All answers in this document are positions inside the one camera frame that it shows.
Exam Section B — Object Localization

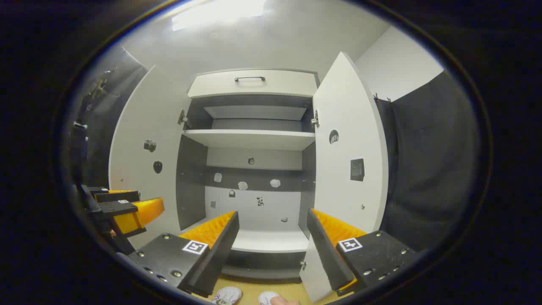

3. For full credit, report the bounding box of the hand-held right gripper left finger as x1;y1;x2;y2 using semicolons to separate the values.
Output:
127;211;240;298

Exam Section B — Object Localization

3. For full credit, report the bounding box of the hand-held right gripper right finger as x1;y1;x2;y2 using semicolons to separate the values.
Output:
307;208;420;297

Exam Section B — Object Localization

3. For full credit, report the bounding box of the white striped canvas shoe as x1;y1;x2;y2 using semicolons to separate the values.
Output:
258;291;282;305
212;287;243;305

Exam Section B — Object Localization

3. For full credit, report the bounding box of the white shoe cabinet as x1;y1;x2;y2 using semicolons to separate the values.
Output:
176;68;320;280

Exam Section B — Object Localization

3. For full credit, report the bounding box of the white cabinet door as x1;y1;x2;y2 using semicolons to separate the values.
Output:
299;52;389;303
109;64;192;250

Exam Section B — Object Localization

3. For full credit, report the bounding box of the white cabinet shelf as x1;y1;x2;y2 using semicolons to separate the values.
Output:
203;105;307;121
183;129;316;151

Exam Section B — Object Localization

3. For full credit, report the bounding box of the white cabinet drawer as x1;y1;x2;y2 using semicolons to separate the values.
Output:
188;70;319;99

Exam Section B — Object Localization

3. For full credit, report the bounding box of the black backdrop cloth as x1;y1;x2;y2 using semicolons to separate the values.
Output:
70;47;481;253

